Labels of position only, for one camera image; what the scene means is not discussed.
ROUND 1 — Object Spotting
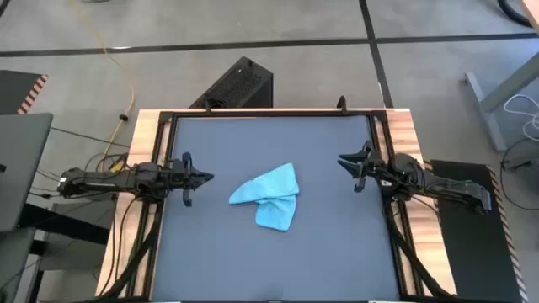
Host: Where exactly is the light blue microfibre towel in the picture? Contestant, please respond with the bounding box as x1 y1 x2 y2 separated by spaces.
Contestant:
228 162 301 232

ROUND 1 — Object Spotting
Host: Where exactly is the thin straight black cable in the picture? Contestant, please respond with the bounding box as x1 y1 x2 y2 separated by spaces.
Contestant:
50 125 131 149

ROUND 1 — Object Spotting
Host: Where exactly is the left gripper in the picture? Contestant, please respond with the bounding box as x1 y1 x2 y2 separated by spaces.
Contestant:
169 151 215 208

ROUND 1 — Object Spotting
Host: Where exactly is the thick black hose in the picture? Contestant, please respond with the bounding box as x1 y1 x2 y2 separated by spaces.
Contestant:
496 0 534 29

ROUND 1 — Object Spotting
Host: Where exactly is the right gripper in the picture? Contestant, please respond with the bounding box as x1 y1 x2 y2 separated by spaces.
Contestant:
336 140 387 194

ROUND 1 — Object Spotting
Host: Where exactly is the black metal table frame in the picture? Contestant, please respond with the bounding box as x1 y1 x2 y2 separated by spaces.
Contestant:
141 95 422 302

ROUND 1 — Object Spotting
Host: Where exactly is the grey metal desk leg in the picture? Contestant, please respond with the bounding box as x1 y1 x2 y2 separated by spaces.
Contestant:
464 52 539 152

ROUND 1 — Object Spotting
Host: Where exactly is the black computer tower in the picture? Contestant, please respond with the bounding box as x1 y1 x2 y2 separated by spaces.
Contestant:
189 56 275 109

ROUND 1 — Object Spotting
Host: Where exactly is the black crossbar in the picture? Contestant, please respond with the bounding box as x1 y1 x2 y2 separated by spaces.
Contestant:
19 204 111 246

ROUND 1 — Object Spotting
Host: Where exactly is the white cable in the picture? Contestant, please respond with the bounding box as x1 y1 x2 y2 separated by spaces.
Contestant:
503 93 539 142

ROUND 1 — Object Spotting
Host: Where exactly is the long yellow cable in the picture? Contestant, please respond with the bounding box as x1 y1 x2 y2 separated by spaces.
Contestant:
68 0 136 173

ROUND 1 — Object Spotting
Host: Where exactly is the black looped floor cable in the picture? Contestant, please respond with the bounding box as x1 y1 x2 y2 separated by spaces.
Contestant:
499 137 539 211

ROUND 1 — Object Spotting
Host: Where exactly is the black hazard-striped floor mat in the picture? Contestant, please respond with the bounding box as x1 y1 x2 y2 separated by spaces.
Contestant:
429 158 530 303
0 69 50 115

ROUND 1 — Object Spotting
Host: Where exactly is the grey-blue table mat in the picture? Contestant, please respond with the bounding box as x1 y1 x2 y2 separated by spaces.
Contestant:
151 115 401 302

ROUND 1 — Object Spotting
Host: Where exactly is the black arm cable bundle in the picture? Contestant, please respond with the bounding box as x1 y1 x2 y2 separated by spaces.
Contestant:
385 201 454 300
96 197 165 300

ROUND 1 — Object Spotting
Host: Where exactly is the light wooden desk corner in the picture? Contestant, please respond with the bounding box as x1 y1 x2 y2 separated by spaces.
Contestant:
518 0 539 33

